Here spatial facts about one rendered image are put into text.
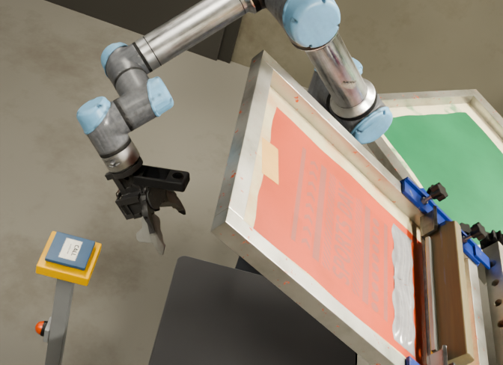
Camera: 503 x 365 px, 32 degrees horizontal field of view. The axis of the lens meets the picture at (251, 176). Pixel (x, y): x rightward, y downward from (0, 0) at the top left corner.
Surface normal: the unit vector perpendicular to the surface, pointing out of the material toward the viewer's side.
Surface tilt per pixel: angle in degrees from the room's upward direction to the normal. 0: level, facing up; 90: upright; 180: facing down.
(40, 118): 0
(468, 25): 90
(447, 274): 53
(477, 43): 90
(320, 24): 84
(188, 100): 0
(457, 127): 0
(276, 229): 32
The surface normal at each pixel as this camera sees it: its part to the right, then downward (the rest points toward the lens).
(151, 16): -0.25, 0.57
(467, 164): 0.23, -0.75
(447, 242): -0.63, -0.65
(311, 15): 0.39, 0.59
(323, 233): 0.71, -0.50
